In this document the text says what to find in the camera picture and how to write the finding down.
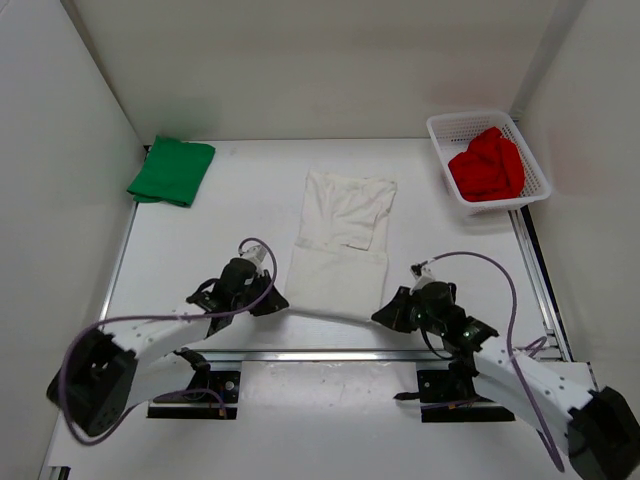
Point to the aluminium front rail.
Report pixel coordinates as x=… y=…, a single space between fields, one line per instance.
x=357 y=355

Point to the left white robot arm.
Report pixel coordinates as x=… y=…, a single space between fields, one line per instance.
x=104 y=375

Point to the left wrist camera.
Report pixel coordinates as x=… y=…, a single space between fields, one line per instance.
x=254 y=254

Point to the white plastic basket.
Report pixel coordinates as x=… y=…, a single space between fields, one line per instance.
x=452 y=133

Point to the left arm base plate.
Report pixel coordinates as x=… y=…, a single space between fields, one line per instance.
x=209 y=395

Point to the aluminium left rail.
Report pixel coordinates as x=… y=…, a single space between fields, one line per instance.
x=116 y=257

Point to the green t shirt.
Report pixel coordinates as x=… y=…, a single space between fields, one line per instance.
x=172 y=172

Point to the white t shirt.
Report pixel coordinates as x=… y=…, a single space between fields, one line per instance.
x=339 y=260

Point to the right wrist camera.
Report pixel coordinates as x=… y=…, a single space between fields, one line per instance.
x=422 y=275

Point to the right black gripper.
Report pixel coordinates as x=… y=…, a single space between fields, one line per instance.
x=393 y=316

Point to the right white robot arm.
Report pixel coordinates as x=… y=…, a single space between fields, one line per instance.
x=596 y=430

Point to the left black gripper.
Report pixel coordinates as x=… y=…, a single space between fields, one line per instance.
x=274 y=302

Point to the red cloth in basket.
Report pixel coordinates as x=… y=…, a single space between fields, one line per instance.
x=490 y=169

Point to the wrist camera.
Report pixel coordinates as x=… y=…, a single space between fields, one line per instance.
x=422 y=275
x=254 y=254

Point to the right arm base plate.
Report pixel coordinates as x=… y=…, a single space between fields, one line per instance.
x=447 y=397

